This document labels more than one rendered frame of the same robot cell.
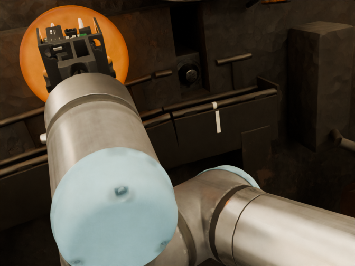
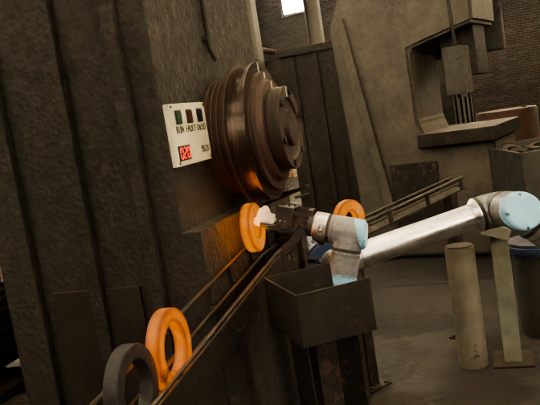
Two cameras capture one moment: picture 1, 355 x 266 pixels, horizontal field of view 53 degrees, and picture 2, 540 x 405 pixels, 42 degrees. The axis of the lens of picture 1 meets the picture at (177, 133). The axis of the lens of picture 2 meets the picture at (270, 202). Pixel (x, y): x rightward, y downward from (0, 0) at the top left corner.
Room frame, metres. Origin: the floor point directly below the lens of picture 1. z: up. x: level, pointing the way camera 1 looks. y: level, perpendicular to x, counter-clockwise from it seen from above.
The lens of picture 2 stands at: (-0.68, 1.99, 1.16)
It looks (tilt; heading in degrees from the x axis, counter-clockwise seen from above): 7 degrees down; 302
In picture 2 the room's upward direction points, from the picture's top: 9 degrees counter-clockwise
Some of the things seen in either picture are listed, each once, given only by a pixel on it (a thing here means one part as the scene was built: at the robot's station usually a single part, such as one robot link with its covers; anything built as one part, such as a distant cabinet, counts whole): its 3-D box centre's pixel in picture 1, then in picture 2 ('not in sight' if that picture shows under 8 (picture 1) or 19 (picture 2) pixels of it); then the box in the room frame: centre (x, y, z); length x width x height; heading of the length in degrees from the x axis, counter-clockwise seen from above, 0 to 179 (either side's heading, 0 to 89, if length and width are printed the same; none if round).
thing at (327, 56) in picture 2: not in sight; (340, 137); (2.20, -4.08, 0.88); 1.71 x 0.92 x 1.76; 104
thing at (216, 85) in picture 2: not in sight; (236, 135); (0.68, -0.04, 1.12); 0.47 x 0.10 x 0.47; 104
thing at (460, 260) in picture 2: not in sight; (466, 305); (0.19, -0.82, 0.26); 0.12 x 0.12 x 0.52
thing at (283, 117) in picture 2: not in sight; (286, 128); (0.50, -0.09, 1.11); 0.28 x 0.06 x 0.28; 104
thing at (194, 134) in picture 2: not in sight; (189, 132); (0.62, 0.29, 1.15); 0.26 x 0.02 x 0.18; 104
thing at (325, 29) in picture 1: (317, 87); (292, 241); (0.67, -0.29, 0.68); 0.11 x 0.08 x 0.24; 14
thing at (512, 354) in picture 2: not in sight; (505, 288); (0.05, -0.90, 0.31); 0.24 x 0.16 x 0.62; 104
